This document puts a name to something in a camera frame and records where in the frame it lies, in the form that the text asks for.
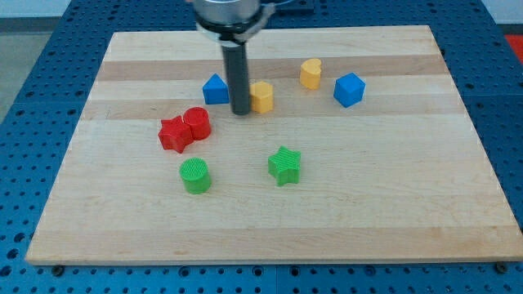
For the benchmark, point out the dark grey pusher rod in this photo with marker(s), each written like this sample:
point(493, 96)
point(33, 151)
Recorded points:
point(236, 69)

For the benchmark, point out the blue triangular block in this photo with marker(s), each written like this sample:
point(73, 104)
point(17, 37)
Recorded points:
point(215, 91)

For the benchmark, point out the yellow hexagon block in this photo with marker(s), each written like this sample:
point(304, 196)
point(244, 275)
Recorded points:
point(262, 97)

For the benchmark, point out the red cylinder block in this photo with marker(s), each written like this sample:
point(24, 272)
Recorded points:
point(197, 119)

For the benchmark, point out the yellow heart block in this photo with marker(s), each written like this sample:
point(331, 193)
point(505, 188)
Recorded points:
point(310, 73)

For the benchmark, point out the red star block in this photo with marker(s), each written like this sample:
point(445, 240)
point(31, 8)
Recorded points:
point(175, 134)

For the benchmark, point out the blue cube block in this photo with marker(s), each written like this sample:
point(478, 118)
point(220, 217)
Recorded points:
point(349, 90)

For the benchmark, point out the green star block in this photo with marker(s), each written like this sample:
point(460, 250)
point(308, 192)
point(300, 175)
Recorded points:
point(285, 166)

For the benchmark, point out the green cylinder block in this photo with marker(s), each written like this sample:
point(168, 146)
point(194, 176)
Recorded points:
point(195, 175)

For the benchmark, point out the wooden board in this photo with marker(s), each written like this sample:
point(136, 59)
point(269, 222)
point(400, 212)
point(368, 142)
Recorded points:
point(400, 177)

